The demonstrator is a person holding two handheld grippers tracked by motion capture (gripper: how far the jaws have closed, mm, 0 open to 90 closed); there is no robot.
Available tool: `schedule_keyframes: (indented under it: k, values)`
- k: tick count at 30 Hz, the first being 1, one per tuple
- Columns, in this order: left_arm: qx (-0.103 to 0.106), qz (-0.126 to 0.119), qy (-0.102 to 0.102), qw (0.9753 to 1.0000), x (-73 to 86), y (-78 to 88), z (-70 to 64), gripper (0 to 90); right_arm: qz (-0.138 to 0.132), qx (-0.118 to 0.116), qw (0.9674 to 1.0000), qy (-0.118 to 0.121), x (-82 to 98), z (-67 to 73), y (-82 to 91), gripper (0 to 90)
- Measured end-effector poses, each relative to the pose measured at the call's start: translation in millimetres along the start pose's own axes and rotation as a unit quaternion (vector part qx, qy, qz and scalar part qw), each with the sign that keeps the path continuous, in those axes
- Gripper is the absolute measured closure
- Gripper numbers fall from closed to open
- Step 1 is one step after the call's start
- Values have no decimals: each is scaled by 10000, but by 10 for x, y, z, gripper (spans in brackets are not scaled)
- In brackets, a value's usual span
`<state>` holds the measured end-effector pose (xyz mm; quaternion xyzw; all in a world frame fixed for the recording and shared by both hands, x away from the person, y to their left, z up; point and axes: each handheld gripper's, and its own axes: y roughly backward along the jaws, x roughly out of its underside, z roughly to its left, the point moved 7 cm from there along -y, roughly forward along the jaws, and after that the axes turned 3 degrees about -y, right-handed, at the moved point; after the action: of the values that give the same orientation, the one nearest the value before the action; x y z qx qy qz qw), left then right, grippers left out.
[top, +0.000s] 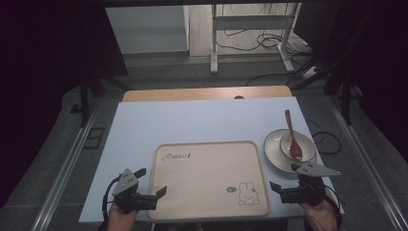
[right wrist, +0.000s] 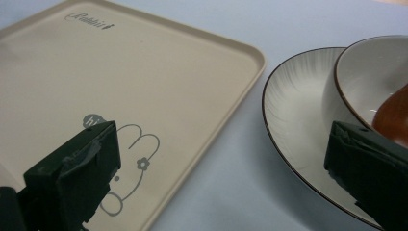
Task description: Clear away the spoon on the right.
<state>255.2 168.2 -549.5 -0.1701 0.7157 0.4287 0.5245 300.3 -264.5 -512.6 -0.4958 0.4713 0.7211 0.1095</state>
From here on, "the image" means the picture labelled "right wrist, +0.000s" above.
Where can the white plate with dark rim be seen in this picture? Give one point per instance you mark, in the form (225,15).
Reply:
(298,112)

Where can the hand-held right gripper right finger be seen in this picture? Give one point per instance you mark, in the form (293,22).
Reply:
(369,166)

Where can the white bowl with brown rim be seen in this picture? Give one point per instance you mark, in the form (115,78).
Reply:
(369,73)

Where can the beige tray with rabbit print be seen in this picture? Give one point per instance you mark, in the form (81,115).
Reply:
(128,80)

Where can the brown wooden spoon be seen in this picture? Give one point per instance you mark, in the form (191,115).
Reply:
(393,117)

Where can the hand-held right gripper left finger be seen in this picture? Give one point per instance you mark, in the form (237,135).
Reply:
(73,179)

